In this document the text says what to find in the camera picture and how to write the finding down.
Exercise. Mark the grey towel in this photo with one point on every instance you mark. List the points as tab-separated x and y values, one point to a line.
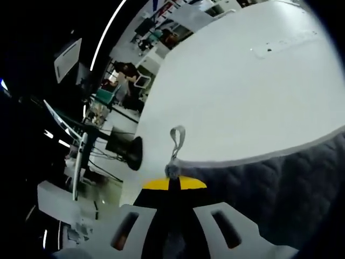
283	189

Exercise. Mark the black round seat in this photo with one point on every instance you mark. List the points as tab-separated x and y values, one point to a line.
135	153

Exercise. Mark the white box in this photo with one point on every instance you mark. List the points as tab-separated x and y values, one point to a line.
56	199

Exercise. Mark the white upright pole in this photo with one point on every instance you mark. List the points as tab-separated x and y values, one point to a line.
80	164

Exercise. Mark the teal box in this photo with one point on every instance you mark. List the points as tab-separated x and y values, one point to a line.
104	96

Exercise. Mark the black monitor on stand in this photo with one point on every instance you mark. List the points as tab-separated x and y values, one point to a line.
83	76

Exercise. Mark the white ceiling air conditioner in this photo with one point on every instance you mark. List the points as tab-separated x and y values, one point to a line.
68	60

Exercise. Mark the ceiling light strip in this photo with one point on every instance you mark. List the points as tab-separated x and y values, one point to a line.
105	32

